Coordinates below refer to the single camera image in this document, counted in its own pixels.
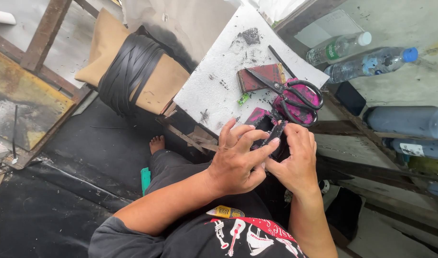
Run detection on person's right hand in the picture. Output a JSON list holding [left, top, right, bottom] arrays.
[[265, 120, 318, 196]]

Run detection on person's left hand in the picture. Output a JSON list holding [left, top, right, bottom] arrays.
[[206, 118, 280, 196]]

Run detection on black rubber frame piece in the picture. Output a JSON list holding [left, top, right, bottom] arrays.
[[251, 115, 290, 160]]

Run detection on person's dark trousers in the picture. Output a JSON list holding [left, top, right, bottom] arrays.
[[144, 149, 291, 230]]

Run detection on yellow glue tube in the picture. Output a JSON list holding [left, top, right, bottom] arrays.
[[206, 205, 245, 219]]

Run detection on pink stained black template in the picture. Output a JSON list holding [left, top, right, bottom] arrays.
[[244, 107, 277, 127]]

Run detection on pink stained cloth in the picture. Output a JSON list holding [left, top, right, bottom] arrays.
[[272, 78, 322, 125]]

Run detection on black bag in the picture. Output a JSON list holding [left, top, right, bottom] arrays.
[[324, 186, 363, 241]]

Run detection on person's foot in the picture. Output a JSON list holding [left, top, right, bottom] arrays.
[[149, 135, 166, 155]]

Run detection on black smartphone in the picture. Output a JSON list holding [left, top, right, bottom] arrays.
[[334, 81, 367, 117]]

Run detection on person's printed dark shirt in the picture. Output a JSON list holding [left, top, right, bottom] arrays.
[[88, 214, 309, 258]]

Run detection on teal plastic object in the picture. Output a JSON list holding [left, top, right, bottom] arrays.
[[140, 167, 151, 196]]

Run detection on red stained wooden block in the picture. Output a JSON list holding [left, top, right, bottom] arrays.
[[237, 63, 287, 94]]

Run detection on white foam board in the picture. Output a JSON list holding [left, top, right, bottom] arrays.
[[173, 5, 330, 136]]

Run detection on thin black stick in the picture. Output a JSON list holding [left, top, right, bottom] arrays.
[[268, 44, 297, 79]]

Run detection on grey plastic bottle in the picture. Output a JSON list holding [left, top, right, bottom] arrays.
[[362, 106, 438, 140]]

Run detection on clear bottle white cap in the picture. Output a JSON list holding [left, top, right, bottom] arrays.
[[306, 32, 372, 66]]

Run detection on clear bottle blue cap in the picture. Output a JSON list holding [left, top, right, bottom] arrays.
[[324, 47, 419, 84]]

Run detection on grey bottle with label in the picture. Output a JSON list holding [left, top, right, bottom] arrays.
[[383, 138, 438, 161]]

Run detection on clear plastic sheet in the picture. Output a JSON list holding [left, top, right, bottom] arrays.
[[294, 9, 365, 49]]

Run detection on bundle of black rubber strips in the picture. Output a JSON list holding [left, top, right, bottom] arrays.
[[97, 33, 167, 116]]

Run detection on tan leather sheet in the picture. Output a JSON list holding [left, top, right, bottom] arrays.
[[74, 8, 191, 116]]

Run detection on black rubber floor sheet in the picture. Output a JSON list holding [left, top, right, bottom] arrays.
[[0, 97, 212, 258]]

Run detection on black handled scissors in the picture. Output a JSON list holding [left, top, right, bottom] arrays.
[[245, 67, 324, 127]]

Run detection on wooden workbench frame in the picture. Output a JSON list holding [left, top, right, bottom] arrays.
[[274, 0, 438, 219]]

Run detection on rusty metal frame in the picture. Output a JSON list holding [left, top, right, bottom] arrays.
[[0, 0, 100, 170]]

